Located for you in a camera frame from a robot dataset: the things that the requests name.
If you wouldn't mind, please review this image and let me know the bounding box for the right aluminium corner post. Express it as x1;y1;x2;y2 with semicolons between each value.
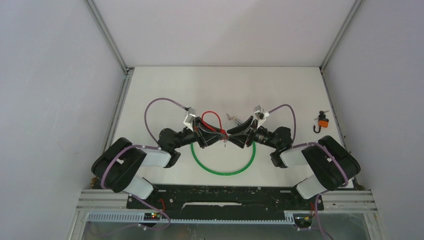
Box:
319;0;365;73

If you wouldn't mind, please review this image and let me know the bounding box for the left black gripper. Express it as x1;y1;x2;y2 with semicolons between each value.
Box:
172;116;226;150

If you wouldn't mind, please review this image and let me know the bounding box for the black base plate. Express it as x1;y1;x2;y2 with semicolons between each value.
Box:
126;184;324;220

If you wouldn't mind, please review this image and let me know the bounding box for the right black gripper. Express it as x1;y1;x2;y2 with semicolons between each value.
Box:
225;115;279;150

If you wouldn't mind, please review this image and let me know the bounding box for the orange padlock with keys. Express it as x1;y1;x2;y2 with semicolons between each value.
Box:
313;110;329;134

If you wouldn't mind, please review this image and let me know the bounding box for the left aluminium corner post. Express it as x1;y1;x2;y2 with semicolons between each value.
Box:
84;0;129;75

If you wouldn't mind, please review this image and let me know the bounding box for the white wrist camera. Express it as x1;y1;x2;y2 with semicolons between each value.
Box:
253;105;270;128
183;107;197;131

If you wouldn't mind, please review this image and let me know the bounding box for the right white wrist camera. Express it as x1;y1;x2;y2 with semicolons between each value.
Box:
253;105;270;128

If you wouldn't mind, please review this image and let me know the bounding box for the aluminium corner post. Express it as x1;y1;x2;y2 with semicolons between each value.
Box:
84;0;129;75
319;0;365;73

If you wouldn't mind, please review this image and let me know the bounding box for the red cable lock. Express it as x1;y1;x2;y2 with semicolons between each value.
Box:
201;110;228;141

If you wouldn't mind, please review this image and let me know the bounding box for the silver key bunch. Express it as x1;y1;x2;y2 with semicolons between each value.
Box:
226;113;238;122

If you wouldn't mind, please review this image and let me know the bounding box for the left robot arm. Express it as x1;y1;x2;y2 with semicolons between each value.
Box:
91;117;227;208

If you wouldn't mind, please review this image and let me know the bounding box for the aluminium front frame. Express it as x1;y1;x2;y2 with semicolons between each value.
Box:
67;189;387;240

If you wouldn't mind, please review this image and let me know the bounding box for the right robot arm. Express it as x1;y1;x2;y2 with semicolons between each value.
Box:
227;117;361;209

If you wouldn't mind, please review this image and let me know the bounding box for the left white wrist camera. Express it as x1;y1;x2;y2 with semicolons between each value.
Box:
183;107;197;131

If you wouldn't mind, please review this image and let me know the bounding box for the green cable lock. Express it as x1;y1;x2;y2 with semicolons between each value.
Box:
189;143;257;176

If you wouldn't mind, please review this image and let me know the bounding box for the grey cable duct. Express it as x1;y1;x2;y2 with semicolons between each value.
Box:
86;211;295;225

